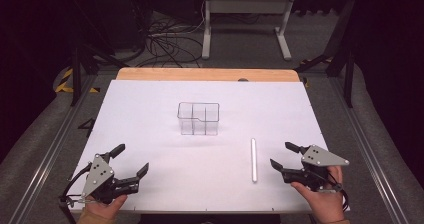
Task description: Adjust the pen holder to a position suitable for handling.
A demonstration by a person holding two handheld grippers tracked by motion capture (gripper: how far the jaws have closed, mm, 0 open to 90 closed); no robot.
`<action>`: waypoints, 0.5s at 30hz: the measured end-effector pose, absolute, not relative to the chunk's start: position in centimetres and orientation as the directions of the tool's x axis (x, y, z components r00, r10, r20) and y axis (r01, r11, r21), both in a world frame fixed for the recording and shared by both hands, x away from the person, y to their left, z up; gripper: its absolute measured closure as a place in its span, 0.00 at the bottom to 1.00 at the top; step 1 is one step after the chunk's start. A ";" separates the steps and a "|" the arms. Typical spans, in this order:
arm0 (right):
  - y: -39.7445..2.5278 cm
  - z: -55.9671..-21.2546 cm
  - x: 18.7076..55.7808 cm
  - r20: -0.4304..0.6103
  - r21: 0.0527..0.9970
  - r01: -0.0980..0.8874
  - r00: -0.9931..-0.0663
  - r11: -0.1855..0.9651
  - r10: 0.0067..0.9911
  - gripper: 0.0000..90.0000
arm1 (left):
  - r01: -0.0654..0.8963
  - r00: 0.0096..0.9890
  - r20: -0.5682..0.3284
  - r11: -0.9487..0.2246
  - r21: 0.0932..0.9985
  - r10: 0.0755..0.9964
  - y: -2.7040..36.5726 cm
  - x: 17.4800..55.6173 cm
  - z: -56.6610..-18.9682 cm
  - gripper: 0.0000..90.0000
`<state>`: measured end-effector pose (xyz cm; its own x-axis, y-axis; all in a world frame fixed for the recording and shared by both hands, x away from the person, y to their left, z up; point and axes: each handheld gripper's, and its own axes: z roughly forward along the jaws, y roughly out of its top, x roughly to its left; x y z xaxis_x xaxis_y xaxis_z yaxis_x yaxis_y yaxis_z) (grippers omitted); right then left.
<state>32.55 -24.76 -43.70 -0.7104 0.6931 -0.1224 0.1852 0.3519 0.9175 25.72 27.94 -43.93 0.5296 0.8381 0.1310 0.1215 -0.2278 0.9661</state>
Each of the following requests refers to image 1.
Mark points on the aluminium floor rail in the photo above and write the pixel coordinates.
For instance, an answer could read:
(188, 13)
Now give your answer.
(50, 154)
(366, 150)

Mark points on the person's right hand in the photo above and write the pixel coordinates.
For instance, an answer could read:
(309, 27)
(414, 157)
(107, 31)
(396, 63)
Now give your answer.
(325, 202)

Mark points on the yellow black hazard tape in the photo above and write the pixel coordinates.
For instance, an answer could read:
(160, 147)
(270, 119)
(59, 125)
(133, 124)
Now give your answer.
(65, 84)

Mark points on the white slim pen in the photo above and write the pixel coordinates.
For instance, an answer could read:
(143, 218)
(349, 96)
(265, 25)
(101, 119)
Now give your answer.
(254, 160)

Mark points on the clear plastic divided box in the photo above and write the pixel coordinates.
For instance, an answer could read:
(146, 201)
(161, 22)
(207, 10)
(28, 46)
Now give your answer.
(199, 119)

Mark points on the white metal stand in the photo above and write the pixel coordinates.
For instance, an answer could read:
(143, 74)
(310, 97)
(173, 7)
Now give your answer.
(246, 7)

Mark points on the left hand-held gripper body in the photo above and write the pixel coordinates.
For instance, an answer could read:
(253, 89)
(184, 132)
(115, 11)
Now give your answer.
(98, 174)

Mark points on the white table mat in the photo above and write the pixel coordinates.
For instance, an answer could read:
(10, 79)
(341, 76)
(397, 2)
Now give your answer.
(206, 170)

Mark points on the person's left hand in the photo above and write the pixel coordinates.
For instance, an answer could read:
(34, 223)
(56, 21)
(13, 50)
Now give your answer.
(106, 207)

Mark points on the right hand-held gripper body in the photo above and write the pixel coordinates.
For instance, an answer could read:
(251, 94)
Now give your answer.
(316, 169)

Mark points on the small black bracket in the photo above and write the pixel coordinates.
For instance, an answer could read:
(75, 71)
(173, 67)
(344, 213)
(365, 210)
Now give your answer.
(87, 125)

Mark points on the black metal frame stand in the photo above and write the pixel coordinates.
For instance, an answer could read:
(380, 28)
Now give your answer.
(343, 60)
(83, 67)

